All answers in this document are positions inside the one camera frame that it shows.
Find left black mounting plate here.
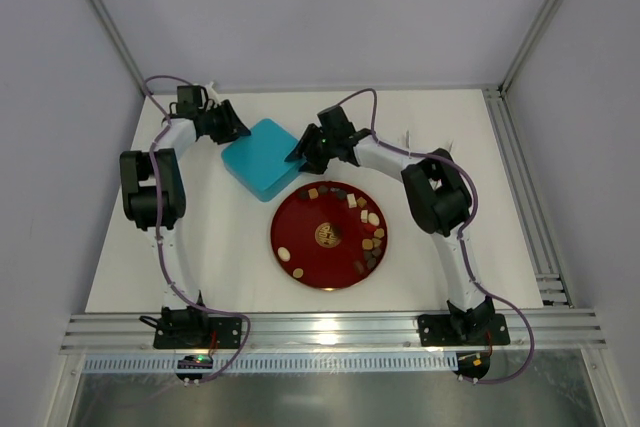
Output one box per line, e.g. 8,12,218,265
153,316,242,350

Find metal tongs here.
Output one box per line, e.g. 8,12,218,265
404,130,454,154

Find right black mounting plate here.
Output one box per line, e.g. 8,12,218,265
417,314,511,347

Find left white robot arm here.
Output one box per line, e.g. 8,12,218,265
119,81,250,351

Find white oval chocolate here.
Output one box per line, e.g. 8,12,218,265
368,212,380,226
277,247,291,262

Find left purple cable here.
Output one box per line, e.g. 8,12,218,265
143,74,252,386

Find white slotted cable duct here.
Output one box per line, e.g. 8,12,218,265
82,351,458,374

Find black mounting plate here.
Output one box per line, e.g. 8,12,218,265
153,316,242,350
417,314,511,347

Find teal box lid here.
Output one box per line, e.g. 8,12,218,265
221,118,301,167

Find purple cable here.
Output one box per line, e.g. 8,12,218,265
334,88,535,387
143,74,252,386

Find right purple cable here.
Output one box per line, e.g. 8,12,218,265
334,88,535,387

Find cream rectangular chocolate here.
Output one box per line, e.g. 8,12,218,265
346,193,358,208

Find white oval chocolate right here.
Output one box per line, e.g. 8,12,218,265
368,212,380,226

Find round red lacquer tray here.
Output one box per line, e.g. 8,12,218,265
270,181,389,291

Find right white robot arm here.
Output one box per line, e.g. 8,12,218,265
285,105,500,346

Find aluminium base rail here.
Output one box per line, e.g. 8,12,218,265
61,308,606,353

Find teal chocolate box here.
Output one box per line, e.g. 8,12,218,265
224,161,299,202

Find brown striped chocolate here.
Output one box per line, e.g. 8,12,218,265
353,261,365,275

